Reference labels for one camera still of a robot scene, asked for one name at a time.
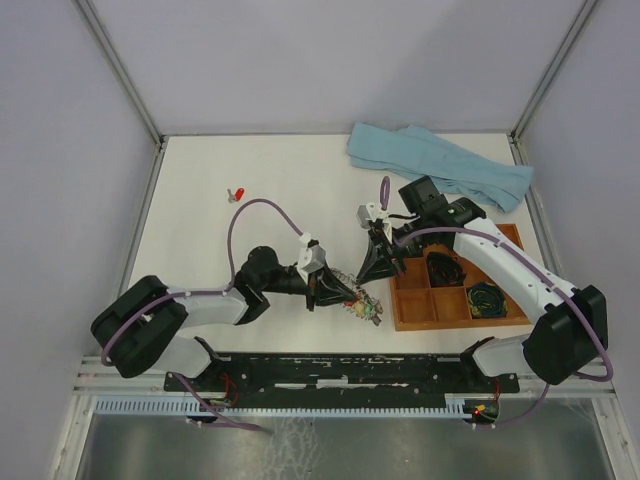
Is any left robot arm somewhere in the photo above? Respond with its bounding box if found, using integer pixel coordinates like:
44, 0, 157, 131
90, 241, 356, 378

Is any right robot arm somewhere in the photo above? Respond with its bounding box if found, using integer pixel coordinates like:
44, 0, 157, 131
357, 176, 613, 385

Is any yellow key tag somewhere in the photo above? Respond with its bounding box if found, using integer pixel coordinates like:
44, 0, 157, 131
353, 300, 367, 315

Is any wooden compartment tray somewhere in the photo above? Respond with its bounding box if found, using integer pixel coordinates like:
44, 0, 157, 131
390, 245, 528, 331

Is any light blue cloth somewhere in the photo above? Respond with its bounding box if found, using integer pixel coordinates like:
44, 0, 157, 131
346, 123, 533, 213

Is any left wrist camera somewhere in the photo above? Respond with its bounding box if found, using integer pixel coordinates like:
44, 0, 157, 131
296, 232, 326, 281

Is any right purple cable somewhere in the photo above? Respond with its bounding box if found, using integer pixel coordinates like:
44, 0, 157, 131
378, 175, 615, 430

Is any purple cable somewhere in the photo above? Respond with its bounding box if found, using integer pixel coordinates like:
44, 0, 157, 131
99, 197, 314, 432
378, 175, 615, 430

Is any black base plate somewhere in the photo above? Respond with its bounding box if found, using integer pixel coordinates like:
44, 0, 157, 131
189, 353, 520, 394

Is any white slotted cable duct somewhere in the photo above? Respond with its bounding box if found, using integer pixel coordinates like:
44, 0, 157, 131
94, 394, 481, 415

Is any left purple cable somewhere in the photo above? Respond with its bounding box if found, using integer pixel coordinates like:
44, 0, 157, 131
99, 197, 314, 432

